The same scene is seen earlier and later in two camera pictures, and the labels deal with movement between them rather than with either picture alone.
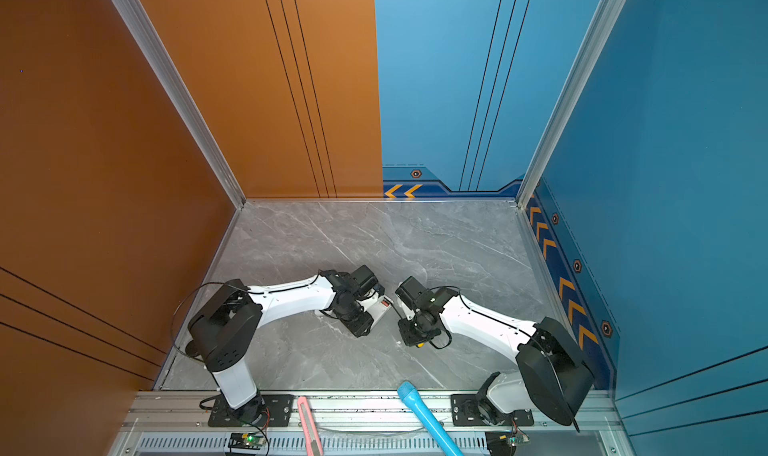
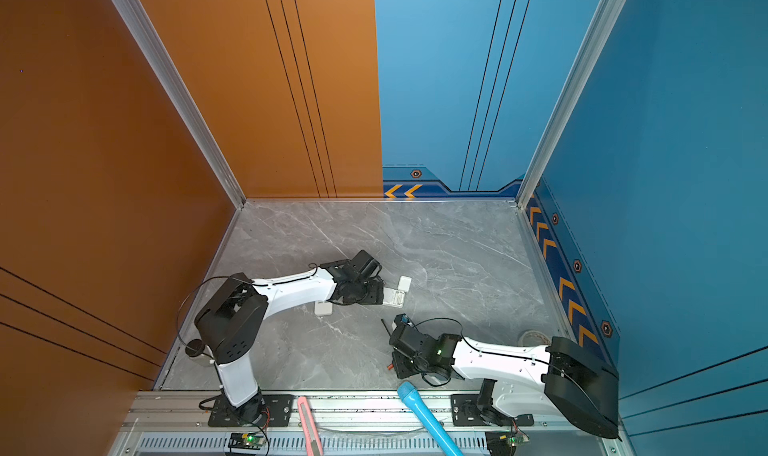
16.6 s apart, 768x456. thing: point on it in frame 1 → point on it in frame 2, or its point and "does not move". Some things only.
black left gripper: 363,328 → 376,294
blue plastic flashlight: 408,392 does not move
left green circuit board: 246,441 does not move
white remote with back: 380,309 → 393,297
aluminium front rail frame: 165,423 does not move
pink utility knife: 312,436 does not move
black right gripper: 407,337 → 397,362
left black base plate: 268,410 does not move
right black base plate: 467,411 does not move
